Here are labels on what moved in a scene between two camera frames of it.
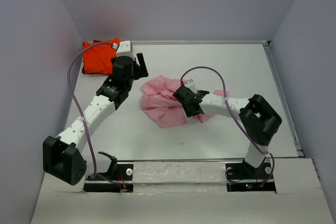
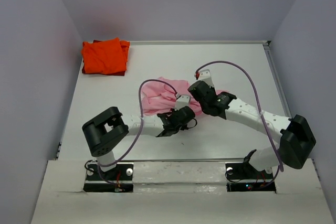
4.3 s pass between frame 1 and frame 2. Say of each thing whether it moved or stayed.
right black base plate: stayed
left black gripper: moved
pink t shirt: stayed
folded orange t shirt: stayed
